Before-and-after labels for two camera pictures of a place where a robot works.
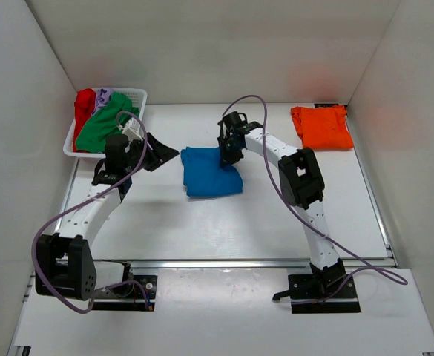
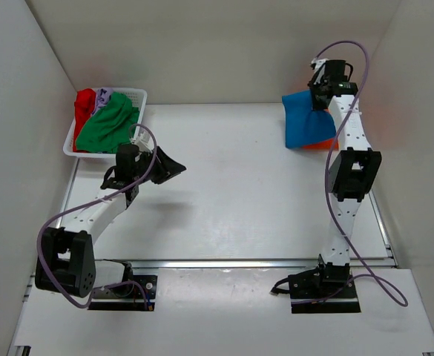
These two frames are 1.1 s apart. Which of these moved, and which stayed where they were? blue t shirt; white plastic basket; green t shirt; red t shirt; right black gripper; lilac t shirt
Moved: right black gripper; blue t shirt
Stayed: lilac t shirt; white plastic basket; red t shirt; green t shirt
